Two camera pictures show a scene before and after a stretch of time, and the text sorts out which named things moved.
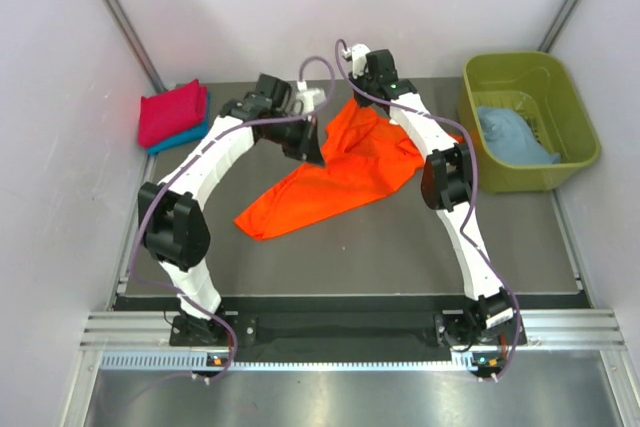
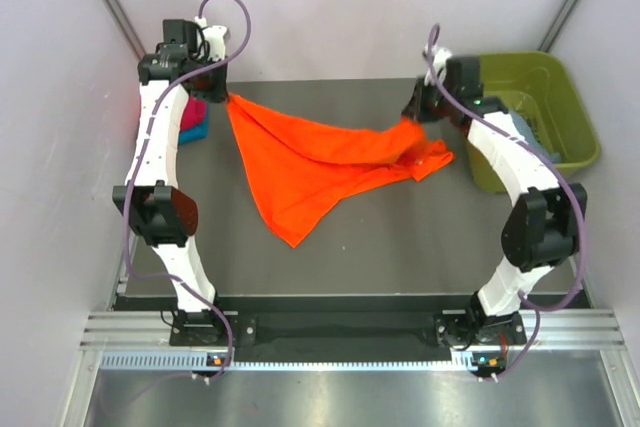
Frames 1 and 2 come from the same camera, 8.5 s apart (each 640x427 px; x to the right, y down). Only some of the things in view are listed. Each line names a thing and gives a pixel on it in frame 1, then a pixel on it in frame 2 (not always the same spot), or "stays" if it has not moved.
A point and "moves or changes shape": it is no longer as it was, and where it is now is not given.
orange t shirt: [369, 160] moves or changes shape
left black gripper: [306, 148] to [219, 93]
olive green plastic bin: [532, 133] stays
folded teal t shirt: [199, 132] stays
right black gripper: [362, 101] to [414, 106]
